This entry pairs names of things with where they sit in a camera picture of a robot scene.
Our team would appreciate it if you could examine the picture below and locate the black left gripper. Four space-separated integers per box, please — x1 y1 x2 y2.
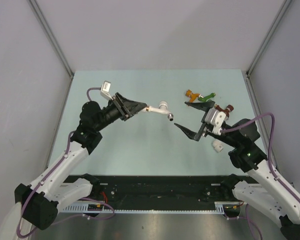
94 92 147 132

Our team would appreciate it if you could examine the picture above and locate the grey white water faucet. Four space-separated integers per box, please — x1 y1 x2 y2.
141 100 174 122

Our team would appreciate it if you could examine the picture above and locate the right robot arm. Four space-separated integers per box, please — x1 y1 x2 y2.
177 101 300 240

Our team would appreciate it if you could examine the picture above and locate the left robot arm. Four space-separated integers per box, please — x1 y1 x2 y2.
14 92 149 230

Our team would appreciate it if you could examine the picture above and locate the white elbow pipe fitting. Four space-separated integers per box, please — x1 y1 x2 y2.
212 139 224 153

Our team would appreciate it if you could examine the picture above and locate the yellow water faucet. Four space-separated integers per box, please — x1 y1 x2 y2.
185 89 202 103

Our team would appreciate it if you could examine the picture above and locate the green water faucet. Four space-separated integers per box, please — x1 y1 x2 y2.
197 92 216 103

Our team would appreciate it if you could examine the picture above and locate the brown water faucet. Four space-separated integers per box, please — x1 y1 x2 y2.
214 104 234 118

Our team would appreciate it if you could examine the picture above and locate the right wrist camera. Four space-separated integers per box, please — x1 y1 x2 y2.
204 108 226 136

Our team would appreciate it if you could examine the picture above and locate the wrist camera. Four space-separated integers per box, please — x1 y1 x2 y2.
204 108 226 136
100 81 113 101

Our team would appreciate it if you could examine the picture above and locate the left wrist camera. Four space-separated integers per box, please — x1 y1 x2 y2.
100 81 113 101

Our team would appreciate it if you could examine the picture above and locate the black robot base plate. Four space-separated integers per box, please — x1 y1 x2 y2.
64 174 243 211

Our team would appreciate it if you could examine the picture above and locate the white slotted cable duct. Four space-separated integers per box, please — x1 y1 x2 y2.
60 201 243 215

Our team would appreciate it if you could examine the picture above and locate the aluminium frame post left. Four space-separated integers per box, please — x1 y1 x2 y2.
26 0 74 80

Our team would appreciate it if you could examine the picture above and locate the aluminium frame post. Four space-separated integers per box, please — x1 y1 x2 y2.
26 0 74 80
245 0 294 78

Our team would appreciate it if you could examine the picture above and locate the aluminium frame post right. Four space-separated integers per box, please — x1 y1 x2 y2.
245 0 294 78

